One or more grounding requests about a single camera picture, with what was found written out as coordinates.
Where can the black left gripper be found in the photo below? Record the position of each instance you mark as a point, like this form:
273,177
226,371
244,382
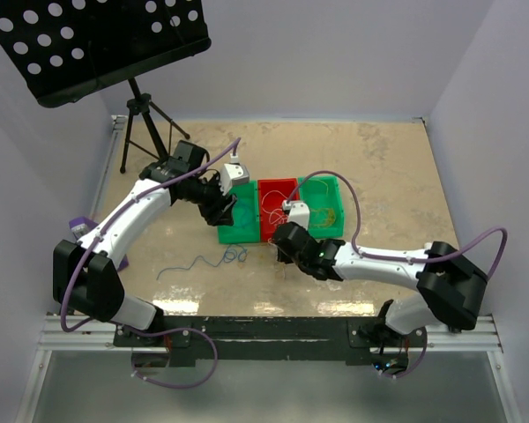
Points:
220,211

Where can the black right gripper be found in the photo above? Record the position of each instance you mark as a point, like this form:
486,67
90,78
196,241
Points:
283,257

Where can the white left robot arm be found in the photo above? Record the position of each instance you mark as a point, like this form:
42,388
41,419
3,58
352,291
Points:
85,276

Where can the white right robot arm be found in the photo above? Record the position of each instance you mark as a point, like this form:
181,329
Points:
448,288

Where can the left green plastic bin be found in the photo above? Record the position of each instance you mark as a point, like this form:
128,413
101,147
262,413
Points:
246,228

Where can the green plastic bin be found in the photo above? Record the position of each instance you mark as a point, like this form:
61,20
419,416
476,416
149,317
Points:
246,228
327,215

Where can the red plastic bin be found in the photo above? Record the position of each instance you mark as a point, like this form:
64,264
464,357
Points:
271,194

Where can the right green plastic bin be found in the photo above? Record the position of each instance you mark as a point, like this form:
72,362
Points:
327,215

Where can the purple stand device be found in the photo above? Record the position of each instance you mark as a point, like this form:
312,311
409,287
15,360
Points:
81,226

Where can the black music stand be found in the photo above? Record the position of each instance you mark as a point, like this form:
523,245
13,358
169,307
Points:
55,59

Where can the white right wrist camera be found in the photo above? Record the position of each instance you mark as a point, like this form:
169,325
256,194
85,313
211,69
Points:
297,212

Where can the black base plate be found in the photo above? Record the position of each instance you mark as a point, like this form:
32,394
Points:
355,341

